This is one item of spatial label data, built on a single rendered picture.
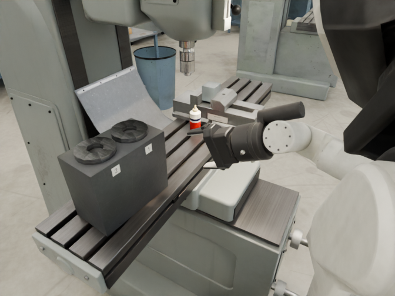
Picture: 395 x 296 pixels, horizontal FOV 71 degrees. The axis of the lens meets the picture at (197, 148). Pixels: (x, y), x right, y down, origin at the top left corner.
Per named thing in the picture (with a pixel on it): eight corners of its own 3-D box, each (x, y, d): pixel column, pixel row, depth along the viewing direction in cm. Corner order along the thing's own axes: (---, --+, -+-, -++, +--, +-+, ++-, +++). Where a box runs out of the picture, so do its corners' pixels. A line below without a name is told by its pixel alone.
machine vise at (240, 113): (264, 120, 112) (268, 94, 106) (251, 137, 101) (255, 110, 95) (188, 102, 125) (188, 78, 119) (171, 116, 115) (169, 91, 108)
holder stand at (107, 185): (168, 186, 80) (164, 125, 69) (107, 238, 65) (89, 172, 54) (139, 170, 86) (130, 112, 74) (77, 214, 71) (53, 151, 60)
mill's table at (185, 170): (272, 96, 150) (274, 81, 145) (103, 298, 62) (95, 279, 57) (233, 87, 159) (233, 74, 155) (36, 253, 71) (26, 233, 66)
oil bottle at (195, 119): (202, 130, 105) (203, 104, 99) (197, 135, 102) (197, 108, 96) (193, 127, 107) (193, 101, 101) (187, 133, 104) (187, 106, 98)
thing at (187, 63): (188, 67, 91) (187, 50, 88) (197, 71, 88) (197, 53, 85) (177, 70, 88) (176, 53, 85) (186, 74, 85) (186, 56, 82)
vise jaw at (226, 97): (237, 99, 112) (237, 90, 109) (224, 112, 103) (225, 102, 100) (223, 96, 114) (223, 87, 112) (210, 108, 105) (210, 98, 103)
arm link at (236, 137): (231, 158, 77) (272, 154, 69) (215, 178, 70) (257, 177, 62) (214, 117, 72) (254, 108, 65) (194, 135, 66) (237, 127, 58)
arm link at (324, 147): (281, 143, 66) (337, 171, 58) (264, 144, 59) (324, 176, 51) (293, 117, 64) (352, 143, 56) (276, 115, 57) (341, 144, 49)
